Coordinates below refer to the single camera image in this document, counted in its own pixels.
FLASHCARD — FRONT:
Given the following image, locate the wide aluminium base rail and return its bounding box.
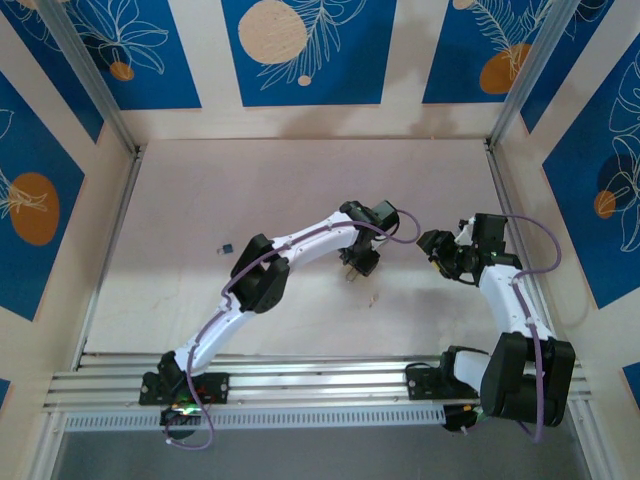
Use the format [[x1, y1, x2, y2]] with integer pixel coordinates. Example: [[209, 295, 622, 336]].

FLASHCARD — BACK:
[[42, 352, 596, 416]]

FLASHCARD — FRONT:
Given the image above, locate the black base electronics module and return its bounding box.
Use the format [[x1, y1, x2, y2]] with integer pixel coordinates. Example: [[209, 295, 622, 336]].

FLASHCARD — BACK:
[[159, 404, 207, 442], [443, 402, 491, 435]]

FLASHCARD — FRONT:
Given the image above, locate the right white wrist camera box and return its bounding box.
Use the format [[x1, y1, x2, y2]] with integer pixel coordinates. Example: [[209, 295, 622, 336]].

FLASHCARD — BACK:
[[455, 216, 477, 247]]

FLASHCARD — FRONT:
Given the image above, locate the blue leaf-print wall panel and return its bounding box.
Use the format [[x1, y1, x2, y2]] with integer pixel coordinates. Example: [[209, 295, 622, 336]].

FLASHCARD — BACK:
[[422, 0, 556, 106], [542, 47, 640, 310], [0, 72, 86, 322], [519, 0, 640, 135], [0, 0, 105, 145], [221, 0, 399, 108], [64, 0, 203, 112]]

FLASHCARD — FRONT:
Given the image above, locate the white slotted cable duct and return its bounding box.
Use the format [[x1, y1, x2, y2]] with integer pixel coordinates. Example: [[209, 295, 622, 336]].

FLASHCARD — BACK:
[[62, 405, 447, 434]]

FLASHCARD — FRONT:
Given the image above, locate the aluminium table side rail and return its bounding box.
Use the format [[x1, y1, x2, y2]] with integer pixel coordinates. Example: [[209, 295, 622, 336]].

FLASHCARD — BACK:
[[72, 143, 147, 372], [483, 139, 561, 351]]

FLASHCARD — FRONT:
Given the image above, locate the aluminium frame post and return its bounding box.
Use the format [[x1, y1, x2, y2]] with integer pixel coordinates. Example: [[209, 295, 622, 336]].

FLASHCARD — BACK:
[[485, 0, 617, 153], [35, 0, 141, 157]]

